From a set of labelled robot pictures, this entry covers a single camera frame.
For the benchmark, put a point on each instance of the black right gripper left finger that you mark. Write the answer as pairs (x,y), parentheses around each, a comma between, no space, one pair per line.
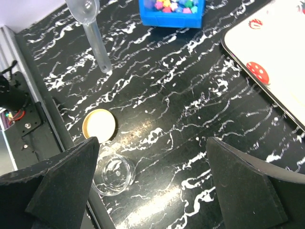
(51,194)

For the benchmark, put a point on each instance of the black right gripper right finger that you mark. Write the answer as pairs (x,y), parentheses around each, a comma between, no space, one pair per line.
(254,194)

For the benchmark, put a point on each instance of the blue bin of star candies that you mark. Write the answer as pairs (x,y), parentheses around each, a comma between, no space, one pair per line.
(172,13)

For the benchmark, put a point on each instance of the gold jar lid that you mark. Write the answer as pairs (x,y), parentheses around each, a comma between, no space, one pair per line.
(99,123)

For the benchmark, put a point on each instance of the strawberry pattern tray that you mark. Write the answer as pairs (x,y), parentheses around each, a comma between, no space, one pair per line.
(269,44)

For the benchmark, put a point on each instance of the clear plastic jar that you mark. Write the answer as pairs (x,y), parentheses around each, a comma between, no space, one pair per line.
(113,175)

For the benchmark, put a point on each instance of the clear plastic scoop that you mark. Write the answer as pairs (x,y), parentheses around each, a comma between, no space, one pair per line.
(85,12)

